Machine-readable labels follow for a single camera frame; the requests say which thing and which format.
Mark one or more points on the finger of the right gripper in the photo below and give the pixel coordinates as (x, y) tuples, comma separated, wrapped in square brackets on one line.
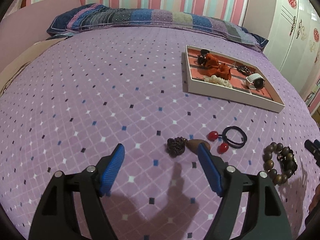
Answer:
[(316, 144), (315, 152)]

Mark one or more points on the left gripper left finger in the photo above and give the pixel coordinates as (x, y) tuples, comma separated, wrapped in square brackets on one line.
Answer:
[(55, 216)]

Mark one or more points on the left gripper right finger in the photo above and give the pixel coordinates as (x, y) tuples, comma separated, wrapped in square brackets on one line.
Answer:
[(265, 216)]

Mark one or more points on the brown wooden pendant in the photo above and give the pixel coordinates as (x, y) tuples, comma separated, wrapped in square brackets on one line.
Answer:
[(176, 146)]

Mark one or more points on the cream flower scrunchie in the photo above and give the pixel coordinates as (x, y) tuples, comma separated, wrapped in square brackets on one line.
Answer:
[(217, 81)]

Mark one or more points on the orange fabric scrunchie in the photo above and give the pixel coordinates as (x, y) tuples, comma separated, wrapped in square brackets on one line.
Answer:
[(214, 67)]

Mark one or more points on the black hair claw clip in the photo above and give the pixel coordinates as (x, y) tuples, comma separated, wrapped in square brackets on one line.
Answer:
[(202, 58)]

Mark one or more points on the white jewelry tray red lining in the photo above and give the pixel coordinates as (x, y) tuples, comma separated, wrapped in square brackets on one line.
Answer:
[(266, 98)]

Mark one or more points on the person's right hand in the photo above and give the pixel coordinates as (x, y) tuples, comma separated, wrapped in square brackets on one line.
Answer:
[(315, 198)]

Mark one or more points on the white decorated wardrobe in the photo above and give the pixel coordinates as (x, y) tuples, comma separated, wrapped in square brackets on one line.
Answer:
[(293, 46)]

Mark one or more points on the purple diamond pattern bedspread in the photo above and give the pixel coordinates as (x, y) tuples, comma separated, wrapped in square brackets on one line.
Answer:
[(84, 95)]

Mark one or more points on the beige folded blanket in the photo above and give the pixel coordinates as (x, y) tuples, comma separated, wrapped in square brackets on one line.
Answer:
[(12, 70)]

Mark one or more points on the pink headboard cushion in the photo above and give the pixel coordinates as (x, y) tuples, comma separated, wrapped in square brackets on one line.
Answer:
[(29, 25)]

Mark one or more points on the patchwork blue purple pillow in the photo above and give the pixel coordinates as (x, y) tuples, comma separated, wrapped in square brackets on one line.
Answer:
[(96, 16)]

